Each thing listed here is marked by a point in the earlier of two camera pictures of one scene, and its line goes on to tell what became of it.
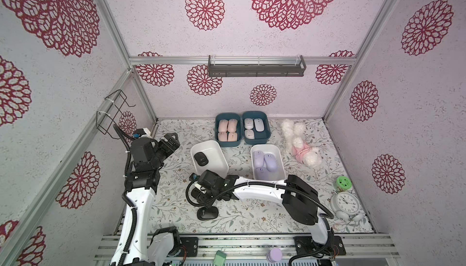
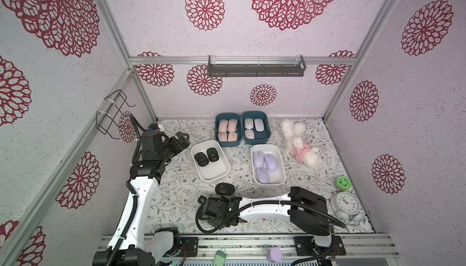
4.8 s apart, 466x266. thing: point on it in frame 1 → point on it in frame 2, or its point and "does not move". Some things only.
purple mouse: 271,164 does not move
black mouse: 201,197 → 212,154
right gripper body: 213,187 → 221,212
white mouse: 249,123 does not move
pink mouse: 232,136 does not move
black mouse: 201,158 does not move
